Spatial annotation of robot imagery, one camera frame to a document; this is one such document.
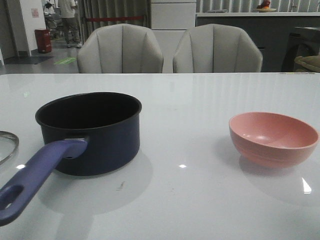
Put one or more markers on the pink plastic bowl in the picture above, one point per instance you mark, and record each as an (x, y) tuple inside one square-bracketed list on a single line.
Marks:
[(272, 140)]

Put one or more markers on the glass lid blue knob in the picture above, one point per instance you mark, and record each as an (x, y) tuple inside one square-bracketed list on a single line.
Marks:
[(9, 143)]

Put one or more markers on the left grey upholstered chair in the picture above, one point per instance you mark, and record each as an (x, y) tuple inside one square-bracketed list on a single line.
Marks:
[(121, 49)]

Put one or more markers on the grey upholstered chair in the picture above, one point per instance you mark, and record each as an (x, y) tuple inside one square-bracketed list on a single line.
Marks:
[(121, 49), (216, 48)]

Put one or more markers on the right grey upholstered chair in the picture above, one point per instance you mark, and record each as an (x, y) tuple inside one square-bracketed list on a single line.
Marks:
[(216, 48)]

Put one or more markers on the white cabinet block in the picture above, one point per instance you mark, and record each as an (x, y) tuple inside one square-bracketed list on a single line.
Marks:
[(172, 14)]

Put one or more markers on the red barrier tape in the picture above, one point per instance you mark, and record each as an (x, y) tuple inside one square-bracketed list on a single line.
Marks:
[(113, 19)]

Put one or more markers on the red trash bin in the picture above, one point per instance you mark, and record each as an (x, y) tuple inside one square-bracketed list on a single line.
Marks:
[(43, 40)]

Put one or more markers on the dark grey counter cabinet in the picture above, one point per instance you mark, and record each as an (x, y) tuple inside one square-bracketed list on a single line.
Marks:
[(269, 31)]

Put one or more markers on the standing person in background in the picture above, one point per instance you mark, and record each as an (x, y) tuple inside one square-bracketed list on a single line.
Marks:
[(69, 21)]

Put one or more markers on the fruit plate on counter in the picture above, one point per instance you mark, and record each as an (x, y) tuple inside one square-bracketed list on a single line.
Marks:
[(264, 7)]

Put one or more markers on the dark blue saucepan purple handle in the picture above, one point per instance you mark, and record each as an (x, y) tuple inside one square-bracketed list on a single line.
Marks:
[(84, 134)]

